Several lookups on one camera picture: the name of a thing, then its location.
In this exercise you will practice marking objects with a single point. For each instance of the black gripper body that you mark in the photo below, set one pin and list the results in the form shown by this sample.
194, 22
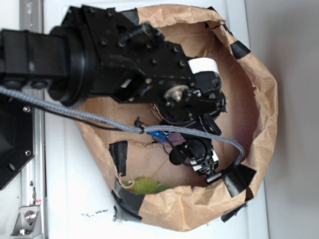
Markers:
133, 63

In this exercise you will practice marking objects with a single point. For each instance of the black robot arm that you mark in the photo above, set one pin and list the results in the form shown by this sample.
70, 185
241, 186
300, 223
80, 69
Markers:
40, 61

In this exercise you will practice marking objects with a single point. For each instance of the brown paper bag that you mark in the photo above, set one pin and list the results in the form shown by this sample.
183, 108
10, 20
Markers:
251, 119

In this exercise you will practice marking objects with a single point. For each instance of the green fuzzy toy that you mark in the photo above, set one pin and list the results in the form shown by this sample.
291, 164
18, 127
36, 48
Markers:
145, 185

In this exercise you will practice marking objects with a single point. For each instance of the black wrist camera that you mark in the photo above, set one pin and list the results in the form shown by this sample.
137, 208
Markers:
197, 154

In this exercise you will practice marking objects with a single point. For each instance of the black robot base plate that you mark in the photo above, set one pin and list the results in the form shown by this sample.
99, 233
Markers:
16, 138

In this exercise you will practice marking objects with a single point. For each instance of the aluminium extrusion rail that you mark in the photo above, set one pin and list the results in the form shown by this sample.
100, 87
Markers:
33, 182

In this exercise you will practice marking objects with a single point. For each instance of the silver corner bracket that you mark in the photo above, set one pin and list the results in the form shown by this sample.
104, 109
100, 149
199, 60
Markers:
28, 224

